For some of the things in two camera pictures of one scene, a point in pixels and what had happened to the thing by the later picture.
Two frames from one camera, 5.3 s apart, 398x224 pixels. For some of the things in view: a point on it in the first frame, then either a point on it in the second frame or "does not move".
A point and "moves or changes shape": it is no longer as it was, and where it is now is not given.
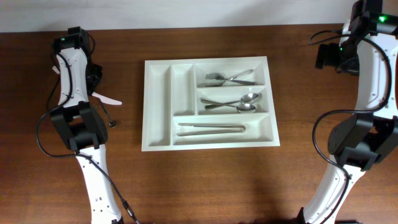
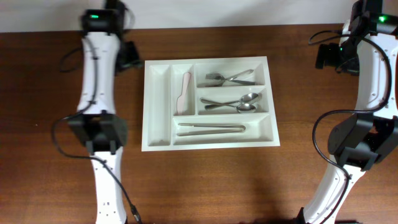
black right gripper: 330,59 does not move
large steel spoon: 246,99 does not move
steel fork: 222,82 does not move
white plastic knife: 106,100 moves or changes shape
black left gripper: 91,82 -> 134,57
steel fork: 220,76 does not move
